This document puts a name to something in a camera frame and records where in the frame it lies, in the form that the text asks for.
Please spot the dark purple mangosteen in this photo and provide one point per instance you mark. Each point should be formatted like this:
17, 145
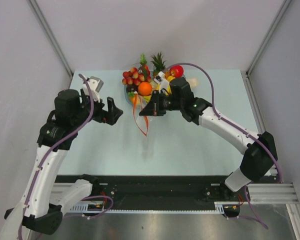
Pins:
131, 88

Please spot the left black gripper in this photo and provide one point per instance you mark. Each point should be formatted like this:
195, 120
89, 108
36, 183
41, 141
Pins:
109, 117

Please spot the left aluminium frame post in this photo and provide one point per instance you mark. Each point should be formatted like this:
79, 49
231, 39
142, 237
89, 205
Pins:
39, 15

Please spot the clear zip top bag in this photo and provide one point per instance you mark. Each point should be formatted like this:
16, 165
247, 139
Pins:
142, 124

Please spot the aluminium front rail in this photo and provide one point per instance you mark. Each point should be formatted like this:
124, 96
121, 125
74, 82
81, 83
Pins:
272, 193

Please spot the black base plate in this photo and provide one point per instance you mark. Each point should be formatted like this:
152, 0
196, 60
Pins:
162, 192

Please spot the orange fruit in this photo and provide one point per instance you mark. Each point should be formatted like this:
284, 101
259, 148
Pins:
145, 89

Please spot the teal plastic fruit tray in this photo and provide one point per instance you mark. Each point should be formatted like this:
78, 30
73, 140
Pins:
143, 103

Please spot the red strawberry cluster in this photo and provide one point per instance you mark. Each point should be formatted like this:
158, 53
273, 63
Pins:
134, 77

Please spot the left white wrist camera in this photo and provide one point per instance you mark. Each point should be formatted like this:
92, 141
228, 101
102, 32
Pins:
95, 84

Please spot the aluminium frame post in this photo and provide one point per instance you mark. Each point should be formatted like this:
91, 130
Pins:
39, 15
286, 4

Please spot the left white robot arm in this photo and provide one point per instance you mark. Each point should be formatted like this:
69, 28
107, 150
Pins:
72, 111

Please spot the yellow banana bunch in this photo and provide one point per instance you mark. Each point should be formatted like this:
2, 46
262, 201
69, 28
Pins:
148, 98

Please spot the red apple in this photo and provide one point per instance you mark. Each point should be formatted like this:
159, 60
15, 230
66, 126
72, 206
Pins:
176, 71

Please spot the small pineapple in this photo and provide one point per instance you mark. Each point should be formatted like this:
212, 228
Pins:
158, 63

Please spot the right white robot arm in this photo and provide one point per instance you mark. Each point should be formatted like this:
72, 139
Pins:
258, 150

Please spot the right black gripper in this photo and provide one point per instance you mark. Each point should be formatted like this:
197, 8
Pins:
153, 108

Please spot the yellow mango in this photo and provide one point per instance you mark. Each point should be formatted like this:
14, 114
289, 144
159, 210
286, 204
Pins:
134, 100

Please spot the right aluminium frame post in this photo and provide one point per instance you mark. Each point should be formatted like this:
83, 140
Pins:
286, 4

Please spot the white slotted cable duct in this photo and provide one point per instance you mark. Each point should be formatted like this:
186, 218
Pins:
217, 209

